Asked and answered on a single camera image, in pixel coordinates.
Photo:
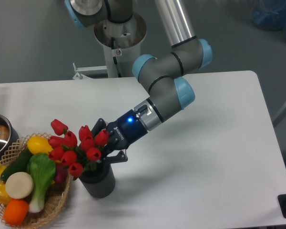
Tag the round cream bun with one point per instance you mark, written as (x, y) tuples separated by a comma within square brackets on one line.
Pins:
[(19, 185)]

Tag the blue plastic bag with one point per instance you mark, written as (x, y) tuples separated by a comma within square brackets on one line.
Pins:
[(269, 15)]

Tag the yellow bell pepper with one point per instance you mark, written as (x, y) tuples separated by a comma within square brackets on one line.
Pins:
[(4, 197)]

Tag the woven wicker basket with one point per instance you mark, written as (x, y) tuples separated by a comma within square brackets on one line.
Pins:
[(55, 197)]

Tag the red tulip bouquet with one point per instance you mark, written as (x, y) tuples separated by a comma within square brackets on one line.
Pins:
[(80, 154)]

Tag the green cucumber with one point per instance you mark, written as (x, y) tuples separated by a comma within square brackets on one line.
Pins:
[(17, 165)]

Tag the purple red radish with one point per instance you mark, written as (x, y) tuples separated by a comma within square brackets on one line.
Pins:
[(61, 174)]

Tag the dark grey ribbed vase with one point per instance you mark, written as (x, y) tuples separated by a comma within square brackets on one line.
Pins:
[(99, 183)]

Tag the orange fruit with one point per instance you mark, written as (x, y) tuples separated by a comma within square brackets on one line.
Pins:
[(15, 212)]

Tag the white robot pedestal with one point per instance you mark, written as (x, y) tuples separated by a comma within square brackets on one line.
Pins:
[(121, 44)]

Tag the yellow squash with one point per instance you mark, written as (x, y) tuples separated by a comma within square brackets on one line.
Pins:
[(38, 144)]

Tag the green bok choy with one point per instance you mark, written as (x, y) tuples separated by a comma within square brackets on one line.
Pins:
[(42, 170)]

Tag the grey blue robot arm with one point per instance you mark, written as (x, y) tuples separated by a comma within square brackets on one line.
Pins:
[(162, 78)]

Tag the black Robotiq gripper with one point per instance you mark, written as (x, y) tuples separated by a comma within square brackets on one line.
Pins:
[(122, 133)]

